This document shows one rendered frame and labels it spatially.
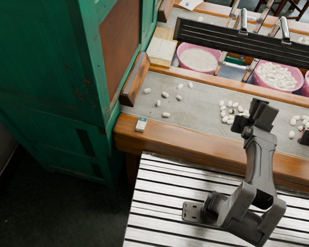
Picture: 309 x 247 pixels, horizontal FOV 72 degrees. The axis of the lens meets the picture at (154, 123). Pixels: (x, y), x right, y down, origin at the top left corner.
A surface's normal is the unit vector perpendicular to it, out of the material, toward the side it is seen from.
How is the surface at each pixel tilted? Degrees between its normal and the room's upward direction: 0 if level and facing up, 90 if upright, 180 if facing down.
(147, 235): 0
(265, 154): 17
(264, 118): 49
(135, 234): 0
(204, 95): 0
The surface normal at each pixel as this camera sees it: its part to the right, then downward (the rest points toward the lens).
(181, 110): 0.08, -0.54
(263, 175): 0.20, -0.73
